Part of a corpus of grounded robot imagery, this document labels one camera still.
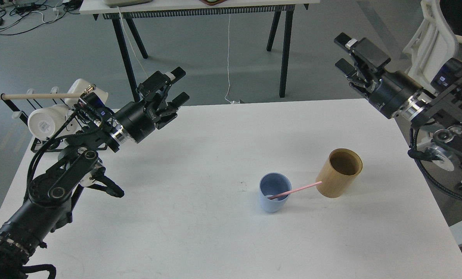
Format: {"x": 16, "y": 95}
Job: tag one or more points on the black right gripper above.
{"x": 391, "y": 93}

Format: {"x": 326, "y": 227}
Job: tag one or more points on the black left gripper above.
{"x": 132, "y": 122}

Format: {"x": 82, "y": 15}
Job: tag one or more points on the blue plastic cup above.
{"x": 270, "y": 185}

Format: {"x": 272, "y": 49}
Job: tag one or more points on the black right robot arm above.
{"x": 435, "y": 121}

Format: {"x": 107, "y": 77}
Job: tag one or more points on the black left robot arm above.
{"x": 58, "y": 171}

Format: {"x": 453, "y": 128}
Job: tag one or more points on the white office chair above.
{"x": 431, "y": 46}

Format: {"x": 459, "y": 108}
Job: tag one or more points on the wooden cylindrical holder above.
{"x": 338, "y": 172}

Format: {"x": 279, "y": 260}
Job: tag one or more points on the white background table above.
{"x": 232, "y": 55}

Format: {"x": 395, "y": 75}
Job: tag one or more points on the white mug on rack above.
{"x": 45, "y": 122}

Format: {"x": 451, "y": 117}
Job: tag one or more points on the black wire cup rack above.
{"x": 23, "y": 105}

